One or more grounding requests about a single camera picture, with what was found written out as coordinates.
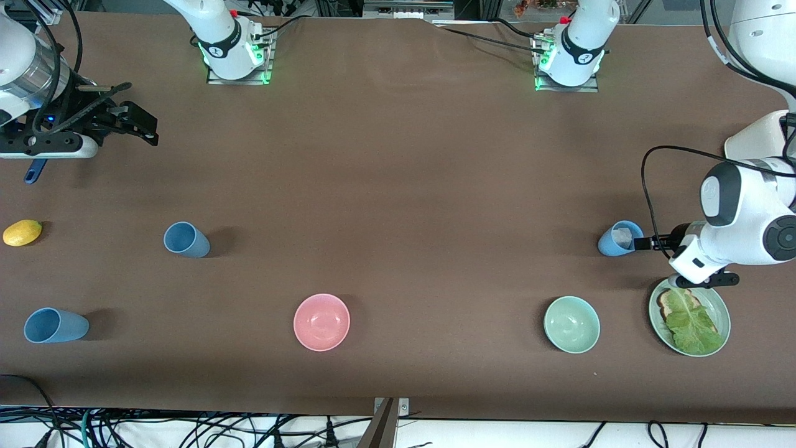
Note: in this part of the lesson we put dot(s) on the pale green bowl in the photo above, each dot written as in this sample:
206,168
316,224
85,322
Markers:
572,325

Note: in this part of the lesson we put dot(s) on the dark mounting pole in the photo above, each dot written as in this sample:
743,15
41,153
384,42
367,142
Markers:
380,429

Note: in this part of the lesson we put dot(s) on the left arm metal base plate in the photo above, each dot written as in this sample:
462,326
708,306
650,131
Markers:
584,88

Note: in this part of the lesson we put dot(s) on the metal table edge bracket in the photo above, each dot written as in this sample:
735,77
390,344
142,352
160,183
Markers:
403,407

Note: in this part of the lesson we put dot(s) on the white toaster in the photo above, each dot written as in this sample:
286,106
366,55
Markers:
752,140

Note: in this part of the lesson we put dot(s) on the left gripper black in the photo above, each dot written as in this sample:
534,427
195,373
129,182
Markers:
676,239

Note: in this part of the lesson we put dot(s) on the pale green plate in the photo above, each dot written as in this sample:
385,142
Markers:
656,317

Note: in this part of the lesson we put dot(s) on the yellow lemon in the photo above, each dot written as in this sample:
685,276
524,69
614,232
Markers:
22,233

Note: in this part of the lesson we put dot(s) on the pink bowl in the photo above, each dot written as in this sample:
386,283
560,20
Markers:
321,322

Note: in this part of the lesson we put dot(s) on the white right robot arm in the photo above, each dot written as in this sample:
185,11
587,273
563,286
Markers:
217,37

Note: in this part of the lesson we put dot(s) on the bread slice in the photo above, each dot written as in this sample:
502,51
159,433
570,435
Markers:
664,305

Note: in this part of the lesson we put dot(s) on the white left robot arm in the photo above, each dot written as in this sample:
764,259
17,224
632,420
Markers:
746,211

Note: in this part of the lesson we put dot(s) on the dark blue saucepan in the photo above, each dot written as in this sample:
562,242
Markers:
34,172

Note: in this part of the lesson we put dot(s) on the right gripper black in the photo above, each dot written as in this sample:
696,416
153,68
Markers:
93,116

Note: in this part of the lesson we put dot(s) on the aluminium frame rail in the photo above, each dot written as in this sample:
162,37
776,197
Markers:
46,11

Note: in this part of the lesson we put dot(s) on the grey metal box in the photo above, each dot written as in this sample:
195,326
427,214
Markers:
407,9

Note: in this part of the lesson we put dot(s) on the blue cup with white filling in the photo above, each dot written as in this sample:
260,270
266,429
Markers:
608,246

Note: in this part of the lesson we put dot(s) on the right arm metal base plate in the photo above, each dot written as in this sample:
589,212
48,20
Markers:
267,59

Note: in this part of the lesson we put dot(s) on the green lettuce leaf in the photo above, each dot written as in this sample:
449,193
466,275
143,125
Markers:
693,326

